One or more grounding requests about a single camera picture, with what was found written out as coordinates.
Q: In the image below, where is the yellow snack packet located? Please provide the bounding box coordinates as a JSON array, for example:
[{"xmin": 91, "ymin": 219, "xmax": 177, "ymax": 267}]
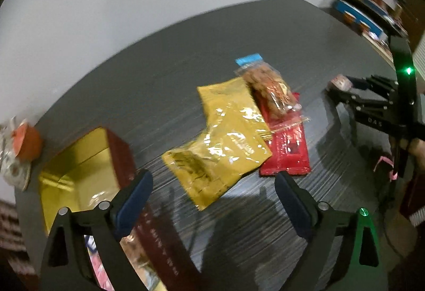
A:
[{"xmin": 162, "ymin": 77, "xmax": 271, "ymax": 210}]

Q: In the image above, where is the red gold toffee tin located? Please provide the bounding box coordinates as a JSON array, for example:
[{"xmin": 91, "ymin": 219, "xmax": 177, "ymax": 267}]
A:
[{"xmin": 38, "ymin": 128, "xmax": 202, "ymax": 290}]

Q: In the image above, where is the pink candy packet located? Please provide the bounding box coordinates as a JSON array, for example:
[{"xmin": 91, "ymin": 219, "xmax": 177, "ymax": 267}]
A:
[{"xmin": 327, "ymin": 74, "xmax": 353, "ymax": 92}]

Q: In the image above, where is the clear peanut snack bag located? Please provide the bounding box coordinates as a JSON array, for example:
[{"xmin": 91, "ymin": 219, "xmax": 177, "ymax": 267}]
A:
[{"xmin": 236, "ymin": 60, "xmax": 302, "ymax": 118}]

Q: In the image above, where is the blue snack packet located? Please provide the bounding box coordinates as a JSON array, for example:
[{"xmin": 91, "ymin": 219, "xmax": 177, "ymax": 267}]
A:
[{"xmin": 235, "ymin": 53, "xmax": 263, "ymax": 67}]

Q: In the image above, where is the striped curtain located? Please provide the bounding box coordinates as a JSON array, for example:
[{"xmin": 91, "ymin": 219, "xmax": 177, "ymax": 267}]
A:
[{"xmin": 0, "ymin": 200, "xmax": 37, "ymax": 275}]

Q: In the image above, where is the red snack packet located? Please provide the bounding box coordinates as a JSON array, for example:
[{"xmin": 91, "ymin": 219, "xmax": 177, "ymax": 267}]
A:
[{"xmin": 254, "ymin": 94, "xmax": 311, "ymax": 177}]

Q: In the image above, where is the orange lidded tea cup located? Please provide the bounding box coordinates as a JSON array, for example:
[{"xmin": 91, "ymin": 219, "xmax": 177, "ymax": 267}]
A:
[{"xmin": 11, "ymin": 121, "xmax": 43, "ymax": 162}]

